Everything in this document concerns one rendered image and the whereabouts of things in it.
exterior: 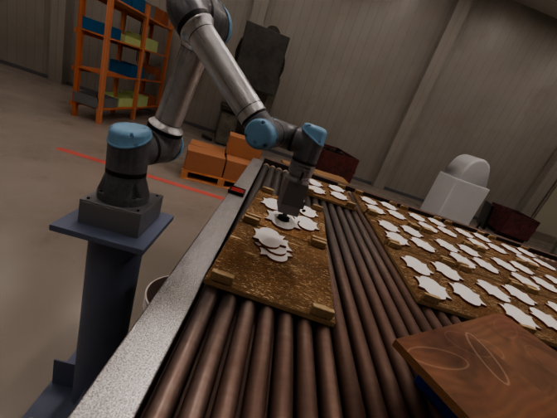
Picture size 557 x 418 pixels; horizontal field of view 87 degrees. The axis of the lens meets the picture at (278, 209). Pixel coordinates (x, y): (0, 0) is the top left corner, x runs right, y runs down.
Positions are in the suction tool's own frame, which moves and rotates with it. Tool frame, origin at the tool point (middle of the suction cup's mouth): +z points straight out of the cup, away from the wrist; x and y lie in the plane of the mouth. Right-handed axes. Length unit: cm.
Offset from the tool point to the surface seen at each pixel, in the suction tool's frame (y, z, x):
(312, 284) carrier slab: -14.9, 10.2, -12.1
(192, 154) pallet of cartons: 300, 68, 80
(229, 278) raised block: -24.9, 7.8, 12.9
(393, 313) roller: -17.0, 12.0, -39.0
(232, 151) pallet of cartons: 343, 58, 34
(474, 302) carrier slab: -3, 9, -78
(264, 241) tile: -1.5, 7.6, 3.5
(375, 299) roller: -12.4, 12.0, -34.5
